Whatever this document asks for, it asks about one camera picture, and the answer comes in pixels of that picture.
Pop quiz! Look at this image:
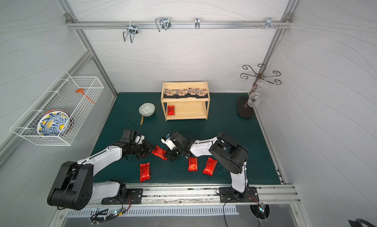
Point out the red tea bag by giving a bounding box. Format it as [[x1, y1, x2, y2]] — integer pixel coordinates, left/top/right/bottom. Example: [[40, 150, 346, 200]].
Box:
[[167, 105, 175, 116], [152, 145, 167, 161], [203, 157, 218, 176], [188, 158, 198, 172], [139, 163, 151, 182]]

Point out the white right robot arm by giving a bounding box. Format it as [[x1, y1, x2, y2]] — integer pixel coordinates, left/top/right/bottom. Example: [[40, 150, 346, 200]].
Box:
[[161, 132, 248, 195]]

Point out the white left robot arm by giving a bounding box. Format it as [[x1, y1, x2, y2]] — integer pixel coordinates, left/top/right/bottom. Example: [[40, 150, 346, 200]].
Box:
[[47, 141, 156, 210]]

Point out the wooden two-tier shelf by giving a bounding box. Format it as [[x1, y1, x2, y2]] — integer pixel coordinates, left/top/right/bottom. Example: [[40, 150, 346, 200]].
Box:
[[161, 81, 211, 121]]

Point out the green table mat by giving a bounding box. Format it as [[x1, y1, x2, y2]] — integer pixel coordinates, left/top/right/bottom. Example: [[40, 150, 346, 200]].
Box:
[[79, 92, 281, 185]]

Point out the patterned ceramic bowl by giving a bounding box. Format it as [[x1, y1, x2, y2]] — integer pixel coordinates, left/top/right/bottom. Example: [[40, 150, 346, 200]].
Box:
[[138, 103, 156, 117]]

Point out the metal scroll cup stand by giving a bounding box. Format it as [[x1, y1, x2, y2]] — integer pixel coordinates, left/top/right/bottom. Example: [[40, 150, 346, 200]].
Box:
[[237, 65, 282, 119]]

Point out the orange plastic spatula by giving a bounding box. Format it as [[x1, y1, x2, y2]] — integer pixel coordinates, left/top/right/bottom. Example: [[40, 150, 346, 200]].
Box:
[[76, 88, 95, 105]]

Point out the clear wine glass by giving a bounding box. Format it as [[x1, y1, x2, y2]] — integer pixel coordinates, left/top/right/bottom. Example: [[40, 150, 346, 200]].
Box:
[[247, 79, 269, 108]]

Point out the blue yellow patterned plate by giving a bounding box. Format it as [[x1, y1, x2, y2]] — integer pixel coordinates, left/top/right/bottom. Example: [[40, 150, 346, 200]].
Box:
[[36, 110, 72, 136]]

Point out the metal double hook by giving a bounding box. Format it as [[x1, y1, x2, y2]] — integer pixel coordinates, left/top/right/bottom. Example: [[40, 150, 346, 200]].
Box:
[[123, 22, 138, 43]]

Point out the metal loop hook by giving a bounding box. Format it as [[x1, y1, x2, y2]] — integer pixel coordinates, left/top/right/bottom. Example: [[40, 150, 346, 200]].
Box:
[[155, 17, 171, 32]]

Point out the small metal hook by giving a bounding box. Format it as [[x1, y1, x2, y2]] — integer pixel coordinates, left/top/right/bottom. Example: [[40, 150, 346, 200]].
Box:
[[194, 17, 200, 29]]

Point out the metal corner hook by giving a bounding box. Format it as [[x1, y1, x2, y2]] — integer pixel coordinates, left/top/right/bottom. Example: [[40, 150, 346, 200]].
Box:
[[255, 18, 281, 29]]

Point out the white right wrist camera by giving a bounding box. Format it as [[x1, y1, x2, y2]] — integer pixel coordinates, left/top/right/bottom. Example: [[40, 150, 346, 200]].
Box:
[[161, 135, 176, 150]]

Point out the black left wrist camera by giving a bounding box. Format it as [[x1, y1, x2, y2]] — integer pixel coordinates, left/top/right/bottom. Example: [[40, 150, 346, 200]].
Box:
[[120, 129, 137, 143]]

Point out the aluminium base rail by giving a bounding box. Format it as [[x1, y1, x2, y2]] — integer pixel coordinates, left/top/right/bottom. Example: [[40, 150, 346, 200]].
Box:
[[58, 182, 301, 205]]

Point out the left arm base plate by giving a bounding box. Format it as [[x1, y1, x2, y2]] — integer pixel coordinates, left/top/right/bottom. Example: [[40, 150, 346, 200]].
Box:
[[101, 183, 143, 205]]

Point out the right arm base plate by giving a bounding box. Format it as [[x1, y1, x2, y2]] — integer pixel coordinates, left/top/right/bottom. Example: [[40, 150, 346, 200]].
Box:
[[216, 186, 259, 203]]

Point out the white wire basket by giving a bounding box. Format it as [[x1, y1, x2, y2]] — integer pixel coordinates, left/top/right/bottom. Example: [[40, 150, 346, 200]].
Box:
[[10, 71, 104, 146]]

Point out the aluminium top rail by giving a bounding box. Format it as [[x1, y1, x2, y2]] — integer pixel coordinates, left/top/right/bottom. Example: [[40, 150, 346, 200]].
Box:
[[66, 20, 293, 30]]

